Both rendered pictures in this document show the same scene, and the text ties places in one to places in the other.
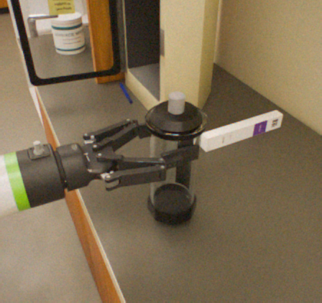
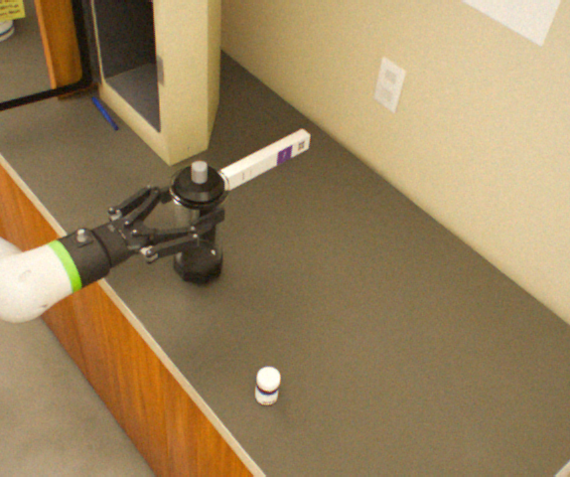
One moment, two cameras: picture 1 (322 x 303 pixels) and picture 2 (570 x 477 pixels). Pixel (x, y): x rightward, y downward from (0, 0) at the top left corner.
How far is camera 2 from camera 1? 0.70 m
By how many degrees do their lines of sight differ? 18
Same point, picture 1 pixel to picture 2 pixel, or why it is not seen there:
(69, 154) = (109, 237)
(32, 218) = not seen: outside the picture
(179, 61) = (182, 88)
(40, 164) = (87, 249)
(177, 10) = (177, 35)
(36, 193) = (87, 276)
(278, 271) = (307, 311)
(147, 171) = (183, 242)
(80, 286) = (57, 383)
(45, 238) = not seen: outside the picture
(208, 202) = (234, 252)
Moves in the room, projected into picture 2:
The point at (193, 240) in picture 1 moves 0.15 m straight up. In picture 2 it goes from (225, 295) to (226, 246)
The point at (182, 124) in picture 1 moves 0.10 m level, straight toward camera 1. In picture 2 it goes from (208, 194) to (213, 236)
